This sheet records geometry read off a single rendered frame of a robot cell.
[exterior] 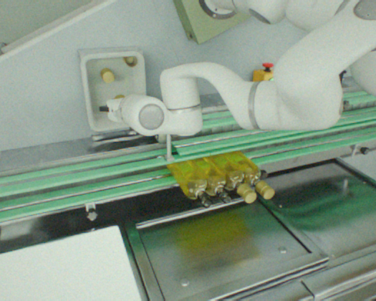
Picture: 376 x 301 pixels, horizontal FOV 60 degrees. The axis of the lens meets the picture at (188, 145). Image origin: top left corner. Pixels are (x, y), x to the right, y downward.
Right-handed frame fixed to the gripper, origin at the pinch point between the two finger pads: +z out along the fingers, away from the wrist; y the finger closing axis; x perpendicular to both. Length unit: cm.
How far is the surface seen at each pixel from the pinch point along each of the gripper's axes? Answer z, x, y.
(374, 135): 3, -24, 98
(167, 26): 12.8, 20.7, 18.9
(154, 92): 17.7, 0.9, 14.0
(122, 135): 16.5, -11.9, 1.8
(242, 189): -15.6, -24.6, 26.6
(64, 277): -11.6, -38.4, -20.9
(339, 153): 12, -32, 90
